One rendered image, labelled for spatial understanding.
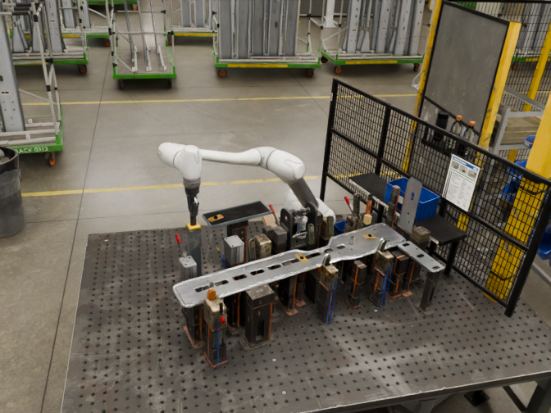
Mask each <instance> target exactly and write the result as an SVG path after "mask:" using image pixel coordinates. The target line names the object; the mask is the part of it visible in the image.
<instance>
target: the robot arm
mask: <svg viewBox="0 0 551 413"><path fill-rule="evenodd" d="M157 153H158V156H159V158H160V159H161V160H162V161H163V162H164V163H166V164H167V165H169V166H172V167H174V168H176V169H178V170H179V171H180V172H181V173H182V174H183V185H184V191H185V193H186V197H187V203H188V210H189V213H190V225H191V226H193V225H196V224H197V221H196V216H197V215H198V205H199V202H197V199H198V197H197V194H198V193H199V186H200V185H201V172H202V160H206V161H216V162H221V163H227V164H235V165H247V166H260V167H261V168H264V169H266V170H269V171H271V172H272V173H274V174H275V175H276V176H277V177H278V178H280V179H281V180H282V181H283V182H284V183H286V184H288V186H289V187H290V190H289V191H288V192H287V193H286V194H285V198H284V203H283V208H287V209H288V210H291V209H295V210H296V211H297V210H301V209H304V208H305V205H306V203H307V202H311V203H313V204H314V205H315V206H316V208H317V210H318V211H319V212H321V213H322V214H323V216H333V217H334V223H335V213H334V212H333V211H332V210H331V209H330V208H329V207H328V206H327V205H326V204H325V203H324V202H323V201H322V200H321V199H319V198H315V196H314V194H313V193H312V190H311V189H310V188H309V186H308V185H307V182H306V181H305V179H304V178H303V175H304V173H305V165H304V164H303V162H302V161H301V160H300V159H298V158H297V157H295V156H294V155H292V154H289V153H287V152H283V151H280V150H278V149H275V148H273V147H256V148H254V149H250V150H248V151H246V152H241V153H231V152H217V151H210V150H202V149H198V147H196V146H194V145H187V146H185V145H182V144H177V143H163V144H161V145H160V147H159V148H158V150H157Z"/></svg>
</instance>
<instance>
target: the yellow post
mask: <svg viewBox="0 0 551 413"><path fill-rule="evenodd" d="M526 168H527V169H528V170H531V171H533V172H535V173H536V174H538V175H541V176H544V177H545V178H547V179H550V177H551V93H550V95H549V100H548V102H547V105H546V108H545V110H544V114H543V117H542V120H541V122H540V127H539V129H538V132H537V135H536V137H535V141H534V143H533V146H532V149H531V153H530V155H529V158H528V161H527V163H526ZM526 177H527V175H523V177H522V180H523V181H526V184H525V187H524V189H523V186H524V183H525V182H523V181H521V184H520V187H519V189H520V190H522V189H523V191H524V192H526V191H527V189H528V186H529V183H530V181H531V177H529V176H528V177H527V180H526ZM527 183H528V184H527ZM534 183H535V179H532V181H531V185H533V186H534ZM539 184H540V182H539V181H537V180H536V183H535V187H536V188H535V187H534V189H533V186H531V185H530V187H529V189H528V192H527V193H529V194H531V191H532V189H533V192H532V194H531V195H532V196H535V194H536V191H537V188H538V187H539ZM543 187H544V184H542V183H541V184H540V187H539V190H538V193H537V195H536V198H538V199H540V194H541V192H542V191H541V190H543ZM540 189H541V190H540ZM520 190H518V192H517V196H516V199H515V202H514V204H513V206H514V207H517V208H518V209H519V210H520V209H521V205H522V202H521V201H519V203H518V199H519V197H520V195H521V191H520ZM517 198H518V199H517ZM538 199H535V201H534V197H531V199H530V201H529V203H528V204H529V205H532V202H533V201H534V204H533V207H536V206H537V203H538V201H539V200H538ZM517 203H518V206H517ZM529 205H528V206H527V208H526V213H527V214H529V211H530V209H531V206H529ZM514 207H513V208H512V211H511V214H510V215H512V216H513V215H514V212H515V210H516V208H514ZM518 209H517V210H516V213H515V217H516V218H517V217H518V214H519V210H518ZM527 214H525V215H524V217H523V220H522V221H523V222H525V223H527V224H528V225H526V226H525V228H524V225H525V224H524V223H523V222H522V223H521V222H520V221H519V220H517V219H516V218H513V221H512V216H509V219H508V223H509V224H511V221H512V225H513V226H515V224H516V221H517V224H516V228H519V225H520V223H521V226H520V230H521V231H522V230H523V228H524V231H523V232H525V233H527V230H528V228H529V225H530V223H531V219H532V217H530V216H529V217H528V220H527V222H526V219H527V216H528V215H527ZM512 225H511V227H510V230H509V233H510V234H512V231H513V228H514V227H512ZM516 228H515V229H514V231H513V234H512V235H513V236H515V237H516V234H517V231H518V229H516ZM525 236H526V234H524V233H523V234H522V236H521V241H524V239H525ZM503 239H504V240H505V238H503ZM504 240H501V243H500V245H499V246H500V247H499V249H498V252H497V254H499V255H500V252H501V251H502V253H501V257H500V258H499V264H500V265H501V263H502V261H503V264H502V266H503V267H505V265H506V262H507V261H505V260H503V258H502V257H504V254H505V252H506V251H504V250H502V248H501V247H503V244H504ZM506 241H507V242H509V241H508V240H506ZM507 242H505V244H504V247H503V249H505V250H506V249H507V246H508V243H507ZM511 244H512V243H511ZM511 244H509V246H508V250H507V251H508V252H510V251H511V248H512V245H511ZM515 251H516V248H515V247H513V248H512V251H511V253H512V255H511V254H510V257H509V259H508V256H509V253H508V252H506V255H505V257H504V259H506V260H508V261H510V262H512V258H513V255H514V252H515ZM500 265H497V268H496V271H497V272H499V273H500V275H499V276H498V278H497V275H498V273H496V272H495V273H494V270H491V272H490V276H491V277H493V274H494V277H493V278H494V279H496V278H497V281H500V279H501V274H502V273H503V270H504V268H503V267H501V269H500V271H499V268H500ZM509 266H510V263H509V262H508V263H507V265H506V269H507V270H505V271H504V273H503V276H504V277H505V278H506V275H507V272H508V269H509ZM513 268H514V265H511V267H510V270H509V271H510V272H512V271H513ZM510 272H508V276H507V279H506V281H505V283H504V280H505V278H504V277H502V279H501V282H500V283H501V284H503V283H504V286H505V287H507V286H508V289H509V288H510V285H511V282H510V283H509V285H508V282H509V281H508V279H510V277H511V273H510ZM494 279H492V278H490V277H489V278H488V281H487V283H488V284H490V281H491V280H492V282H491V286H494V282H495V280H494ZM497 281H496V283H495V286H494V287H495V288H496V289H497V287H498V286H499V288H498V290H499V292H498V291H497V293H496V295H497V296H499V294H500V292H501V289H502V287H503V285H501V284H500V285H499V283H498V282H497ZM488 284H486V287H487V288H489V285H488ZM491 286H490V291H491V292H492V289H493V288H492V287H491ZM505 287H503V290H502V292H501V293H502V294H500V298H502V299H503V294H504V293H505V291H506V288H505ZM508 289H507V291H506V293H505V296H507V294H508ZM505 296H504V299H505V298H506V297H505Z"/></svg>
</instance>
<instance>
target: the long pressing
mask: <svg viewBox="0 0 551 413"><path fill-rule="evenodd" d="M374 229H375V230H374ZM364 234H373V235H374V236H376V238H365V237H364V236H363V235H364ZM352 236H354V237H355V244H354V245H350V244H349V239H350V238H351V237H352ZM383 238H385V239H386V240H387V241H388V240H389V241H388V242H387V243H386V245H385V250H386V249H389V248H392V247H396V246H398V244H400V243H404V242H406V239H405V238H404V237H403V236H402V235H400V234H399V233H397V232H396V231H395V230H393V229H392V228H390V227H389V226H388V225H387V224H385V223H379V224H376V225H371V226H368V227H365V228H362V229H357V230H354V231H351V232H347V233H345V234H340V235H337V236H334V237H331V238H330V240H329V242H328V245H326V246H324V247H319V248H317V249H314V250H311V251H303V250H298V249H293V250H290V251H287V252H282V253H279V254H275V255H273V256H268V257H265V258H262V259H259V260H255V261H250V262H248V263H244V264H242V265H237V266H234V267H230V268H228V269H224V270H219V271H217V272H213V273H211V274H207V275H203V276H199V277H197V278H193V279H188V280H185V281H182V282H179V283H177V284H175V285H174V286H173V292H174V294H175V295H176V297H177V299H178V301H179V302H180V305H181V306H182V307H184V308H192V307H195V306H199V305H202V304H204V298H206V297H207V291H208V289H207V290H204V291H201V292H198V293H197V292H196V291H195V289H197V288H201V287H205V286H208V287H209V288H210V286H209V285H210V282H213V284H214V287H211V288H214V289H215V290H216V295H218V296H219V297H220V298H223V297H228V296H230V295H233V294H236V293H241V292H243V291H245V290H246V289H250V288H254V287H257V286H259V285H262V284H269V283H272V282H275V281H277V280H280V279H284V278H288V277H290V276H293V275H297V274H300V273H303V272H306V271H309V270H313V269H316V268H319V267H321V263H322V260H323V257H324V255H325V254H327V253H325V252H323V251H325V250H327V249H332V250H333V252H328V253H329V254H330V255H331V259H330V263H334V262H337V261H347V260H355V259H358V258H361V257H364V256H368V255H371V254H373V253H376V249H377V247H378V245H379V242H380V240H381V239H383ZM341 245H344V246H345V248H342V249H338V248H337V247H338V246H341ZM351 249H352V250H351ZM317 252H319V253H320V256H315V257H312V258H309V259H307V260H308V262H307V263H302V262H301V261H299V262H296V263H293V264H290V265H282V263H284V262H287V261H292V260H295V259H298V258H297V257H296V256H295V255H297V254H299V253H301V254H302V255H303V256H308V255H311V254H314V253H317ZM339 253H340V254H339ZM275 265H280V266H281V267H280V268H277V269H274V270H269V269H268V267H271V266H275ZM286 269H287V270H286ZM257 270H263V271H264V272H263V273H261V274H258V275H251V272H254V271H257ZM240 275H246V277H247V278H244V279H240V280H236V281H234V280H233V278H234V277H238V276H240ZM224 280H227V281H228V282H229V283H227V284H223V285H221V286H215V283H218V282H221V281H224Z"/></svg>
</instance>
